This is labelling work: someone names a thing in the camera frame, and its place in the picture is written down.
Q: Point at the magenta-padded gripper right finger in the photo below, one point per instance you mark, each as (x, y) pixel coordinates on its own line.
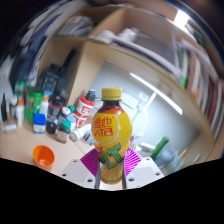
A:
(145, 170)

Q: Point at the grey shaker bottle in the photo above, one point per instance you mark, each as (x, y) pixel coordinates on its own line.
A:
(168, 157)

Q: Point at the green plastic container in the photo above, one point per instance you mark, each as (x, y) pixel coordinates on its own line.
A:
(33, 105)

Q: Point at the black bag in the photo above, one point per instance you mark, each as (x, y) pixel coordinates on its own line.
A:
(50, 80)

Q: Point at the white LED light bar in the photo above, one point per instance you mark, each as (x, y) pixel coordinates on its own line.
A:
(181, 18)
(156, 93)

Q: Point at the wooden shelf unit with books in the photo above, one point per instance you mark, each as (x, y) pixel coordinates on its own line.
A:
(100, 56)

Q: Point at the yellow drink bottle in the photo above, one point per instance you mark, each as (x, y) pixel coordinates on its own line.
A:
(111, 133)

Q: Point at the small white bottle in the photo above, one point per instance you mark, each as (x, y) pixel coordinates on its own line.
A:
(80, 132)

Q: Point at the white power strip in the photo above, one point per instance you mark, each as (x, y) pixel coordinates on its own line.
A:
(130, 99)

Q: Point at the red and white canister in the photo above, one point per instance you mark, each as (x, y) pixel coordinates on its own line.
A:
(84, 110)

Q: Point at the orange plastic cup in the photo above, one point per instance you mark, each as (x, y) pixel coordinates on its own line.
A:
(43, 156)

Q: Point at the small silver cylinder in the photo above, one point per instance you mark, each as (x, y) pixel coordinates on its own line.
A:
(9, 128)

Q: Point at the dark bottle with green cap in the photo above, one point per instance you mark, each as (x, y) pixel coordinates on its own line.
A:
(63, 132)

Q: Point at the white bottle with blue cap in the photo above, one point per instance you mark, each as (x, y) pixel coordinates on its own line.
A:
(39, 125)

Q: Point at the tall dark green bottle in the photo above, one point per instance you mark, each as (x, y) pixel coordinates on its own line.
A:
(160, 147)

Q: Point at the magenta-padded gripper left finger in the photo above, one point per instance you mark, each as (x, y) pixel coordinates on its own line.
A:
(77, 171)

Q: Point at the white bottle with orange cap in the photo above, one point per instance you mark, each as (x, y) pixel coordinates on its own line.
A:
(20, 115)

